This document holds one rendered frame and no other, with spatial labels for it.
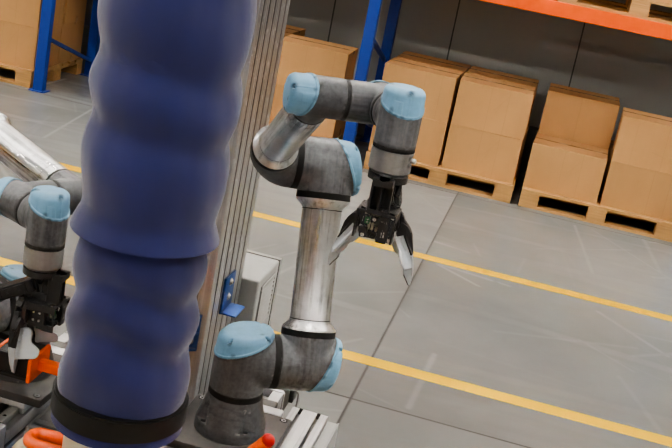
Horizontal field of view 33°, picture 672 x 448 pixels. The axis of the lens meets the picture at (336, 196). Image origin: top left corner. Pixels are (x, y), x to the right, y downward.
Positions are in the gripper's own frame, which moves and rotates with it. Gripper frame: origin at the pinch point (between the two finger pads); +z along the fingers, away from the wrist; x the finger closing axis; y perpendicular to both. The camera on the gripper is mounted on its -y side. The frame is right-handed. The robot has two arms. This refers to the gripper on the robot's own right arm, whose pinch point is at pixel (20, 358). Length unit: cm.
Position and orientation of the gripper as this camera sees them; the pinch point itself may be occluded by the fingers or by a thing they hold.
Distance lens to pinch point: 230.7
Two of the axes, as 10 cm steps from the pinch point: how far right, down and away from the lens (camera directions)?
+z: -1.8, 9.5, 2.7
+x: 1.9, -2.3, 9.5
